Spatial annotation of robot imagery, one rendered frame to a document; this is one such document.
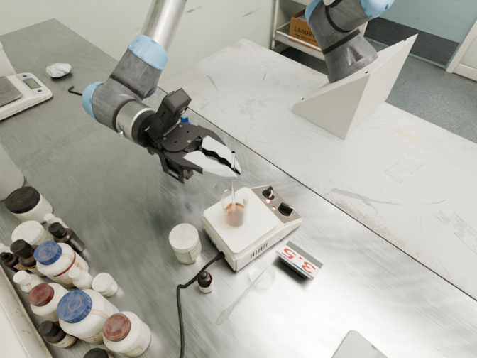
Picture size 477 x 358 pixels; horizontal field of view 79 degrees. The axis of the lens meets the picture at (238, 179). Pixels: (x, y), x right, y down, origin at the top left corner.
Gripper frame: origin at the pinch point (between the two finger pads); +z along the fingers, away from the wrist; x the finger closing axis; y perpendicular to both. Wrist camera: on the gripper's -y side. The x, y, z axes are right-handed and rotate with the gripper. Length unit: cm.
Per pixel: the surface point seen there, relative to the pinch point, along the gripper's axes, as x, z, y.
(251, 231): -0.1, 4.5, 16.9
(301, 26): -214, -84, 81
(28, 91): -3, -87, 24
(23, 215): 24, -41, 21
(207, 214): 1.9, -5.2, 17.1
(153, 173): -3.4, -29.3, 26.3
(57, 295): 30.0, -16.8, 17.9
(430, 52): -297, 15, 107
